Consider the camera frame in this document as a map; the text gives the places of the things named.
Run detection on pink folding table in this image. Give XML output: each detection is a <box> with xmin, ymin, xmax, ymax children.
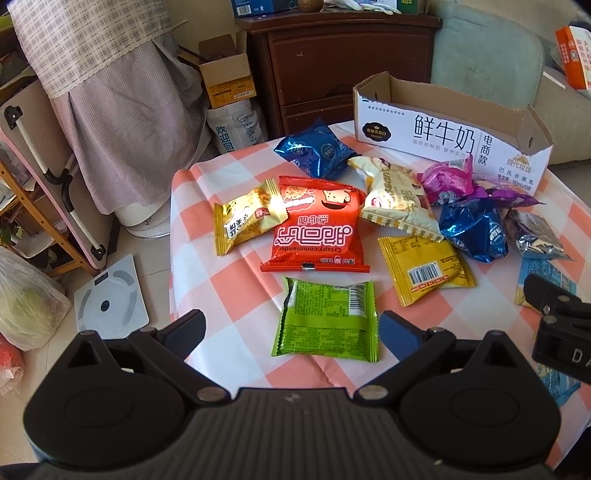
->
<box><xmin>1</xmin><ymin>76</ymin><xmax>113</xmax><ymax>270</ymax></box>

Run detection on small open cardboard box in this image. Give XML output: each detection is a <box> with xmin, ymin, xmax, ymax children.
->
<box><xmin>179</xmin><ymin>31</ymin><xmax>256</xmax><ymax>109</ymax></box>

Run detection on white printed sack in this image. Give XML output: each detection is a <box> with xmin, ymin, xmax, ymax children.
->
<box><xmin>207</xmin><ymin>99</ymin><xmax>266</xmax><ymax>154</ymax></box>

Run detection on light blue snack packet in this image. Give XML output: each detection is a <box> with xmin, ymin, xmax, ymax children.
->
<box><xmin>514</xmin><ymin>258</ymin><xmax>581</xmax><ymax>407</ymax></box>

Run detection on pink checkered tablecloth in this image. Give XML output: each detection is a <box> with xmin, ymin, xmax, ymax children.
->
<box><xmin>169</xmin><ymin>139</ymin><xmax>590</xmax><ymax>467</ymax></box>

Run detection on white cardboard milk box tray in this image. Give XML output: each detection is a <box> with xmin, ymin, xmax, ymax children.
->
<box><xmin>353</xmin><ymin>72</ymin><xmax>554</xmax><ymax>195</ymax></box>

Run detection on white blue cloth gloves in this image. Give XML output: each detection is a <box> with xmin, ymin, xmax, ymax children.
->
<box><xmin>324</xmin><ymin>0</ymin><xmax>401</xmax><ymax>15</ymax></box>

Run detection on wooden shelf rack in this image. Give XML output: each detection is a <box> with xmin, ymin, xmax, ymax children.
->
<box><xmin>1</xmin><ymin>162</ymin><xmax>101</xmax><ymax>279</ymax></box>

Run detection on gold snack packet left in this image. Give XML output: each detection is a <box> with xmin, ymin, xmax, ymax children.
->
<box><xmin>213</xmin><ymin>179</ymin><xmax>288</xmax><ymax>256</ymax></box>

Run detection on cream bread snack packet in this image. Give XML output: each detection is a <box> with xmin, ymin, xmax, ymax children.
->
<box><xmin>348</xmin><ymin>156</ymin><xmax>444</xmax><ymax>241</ymax></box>

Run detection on wooden gourd ornament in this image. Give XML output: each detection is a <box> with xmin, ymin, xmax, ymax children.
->
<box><xmin>297</xmin><ymin>0</ymin><xmax>325</xmax><ymax>13</ymax></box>

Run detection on red crispy snack packet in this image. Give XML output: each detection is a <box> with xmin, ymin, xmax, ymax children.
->
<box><xmin>260</xmin><ymin>176</ymin><xmax>370</xmax><ymax>273</ymax></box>

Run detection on orange white paper bag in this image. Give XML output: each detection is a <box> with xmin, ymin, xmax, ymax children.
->
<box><xmin>555</xmin><ymin>25</ymin><xmax>591</xmax><ymax>96</ymax></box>

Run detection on blue foil snack packet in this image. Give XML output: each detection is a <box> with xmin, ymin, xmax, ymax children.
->
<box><xmin>439</xmin><ymin>198</ymin><xmax>509</xmax><ymax>263</ymax></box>
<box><xmin>273</xmin><ymin>119</ymin><xmax>356</xmax><ymax>181</ymax></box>

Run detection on magenta snack packet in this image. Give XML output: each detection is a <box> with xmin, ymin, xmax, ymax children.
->
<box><xmin>417</xmin><ymin>154</ymin><xmax>474</xmax><ymax>205</ymax></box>

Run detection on light green grey sofa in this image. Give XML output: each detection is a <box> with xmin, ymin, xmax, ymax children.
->
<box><xmin>428</xmin><ymin>1</ymin><xmax>590</xmax><ymax>164</ymax></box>

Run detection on silver foil snack packet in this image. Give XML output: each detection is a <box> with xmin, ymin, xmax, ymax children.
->
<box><xmin>504</xmin><ymin>209</ymin><xmax>571</xmax><ymax>261</ymax></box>

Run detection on plaid fabric covered fan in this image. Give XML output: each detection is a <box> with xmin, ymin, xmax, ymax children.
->
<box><xmin>8</xmin><ymin>0</ymin><xmax>213</xmax><ymax>238</ymax></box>

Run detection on blue appliance box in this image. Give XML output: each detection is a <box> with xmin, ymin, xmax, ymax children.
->
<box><xmin>231</xmin><ymin>0</ymin><xmax>297</xmax><ymax>18</ymax></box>

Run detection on translucent plastic bag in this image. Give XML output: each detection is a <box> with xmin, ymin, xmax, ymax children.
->
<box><xmin>0</xmin><ymin>248</ymin><xmax>71</xmax><ymax>351</ymax></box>

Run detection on yellow barcode snack packet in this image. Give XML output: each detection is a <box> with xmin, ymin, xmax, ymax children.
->
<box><xmin>378</xmin><ymin>236</ymin><xmax>477</xmax><ymax>307</ymax></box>

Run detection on white bathroom scale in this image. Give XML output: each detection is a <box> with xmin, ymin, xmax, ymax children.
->
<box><xmin>74</xmin><ymin>254</ymin><xmax>149</xmax><ymax>340</ymax></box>

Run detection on green snack packet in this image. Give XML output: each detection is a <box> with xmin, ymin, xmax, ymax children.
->
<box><xmin>271</xmin><ymin>277</ymin><xmax>379</xmax><ymax>363</ymax></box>

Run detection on dark red wooden cabinet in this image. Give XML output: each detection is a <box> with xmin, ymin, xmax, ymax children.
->
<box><xmin>235</xmin><ymin>10</ymin><xmax>443</xmax><ymax>138</ymax></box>

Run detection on purple spicy snack packet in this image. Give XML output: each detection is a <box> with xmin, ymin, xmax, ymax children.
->
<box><xmin>467</xmin><ymin>177</ymin><xmax>540</xmax><ymax>209</ymax></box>

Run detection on green white milk carton box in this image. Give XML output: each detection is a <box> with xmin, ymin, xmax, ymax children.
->
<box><xmin>397</xmin><ymin>0</ymin><xmax>428</xmax><ymax>15</ymax></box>

